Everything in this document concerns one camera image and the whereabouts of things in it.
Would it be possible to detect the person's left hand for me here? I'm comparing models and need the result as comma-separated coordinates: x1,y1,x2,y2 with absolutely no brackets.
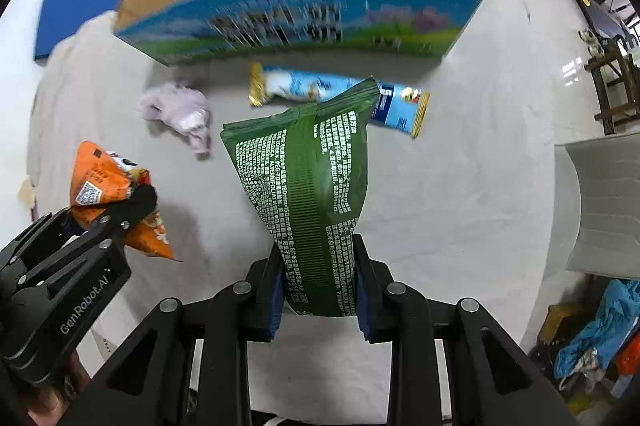
27,351,92,426

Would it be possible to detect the white plastic sheet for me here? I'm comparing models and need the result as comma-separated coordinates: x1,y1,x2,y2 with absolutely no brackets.
554,129,640,279

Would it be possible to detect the blue plastic bag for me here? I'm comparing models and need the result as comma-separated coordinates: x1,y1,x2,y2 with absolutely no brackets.
554,279,640,379

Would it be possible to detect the blue and gold snack packet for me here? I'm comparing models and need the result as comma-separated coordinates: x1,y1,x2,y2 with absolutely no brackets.
249,62,431,139

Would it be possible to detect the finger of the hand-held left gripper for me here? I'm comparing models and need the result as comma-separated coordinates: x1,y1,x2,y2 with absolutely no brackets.
0,183,158,292

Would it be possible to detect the dark wooden stool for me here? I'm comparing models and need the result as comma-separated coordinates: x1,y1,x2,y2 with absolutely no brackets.
584,41,640,136

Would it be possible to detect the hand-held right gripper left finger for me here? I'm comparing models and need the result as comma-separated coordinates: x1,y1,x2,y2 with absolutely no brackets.
73,242,286,426

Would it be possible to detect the green snack bag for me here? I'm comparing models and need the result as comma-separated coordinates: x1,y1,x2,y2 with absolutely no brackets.
220,76,381,318

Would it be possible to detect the orange snack bag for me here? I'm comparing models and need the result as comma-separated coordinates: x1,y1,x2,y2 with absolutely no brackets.
69,141,183,263

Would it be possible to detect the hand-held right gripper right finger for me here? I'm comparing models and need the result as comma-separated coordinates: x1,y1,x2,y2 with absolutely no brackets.
352,233,586,426

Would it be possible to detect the blue mat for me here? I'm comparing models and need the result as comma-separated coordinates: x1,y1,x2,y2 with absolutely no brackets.
32,0,137,63

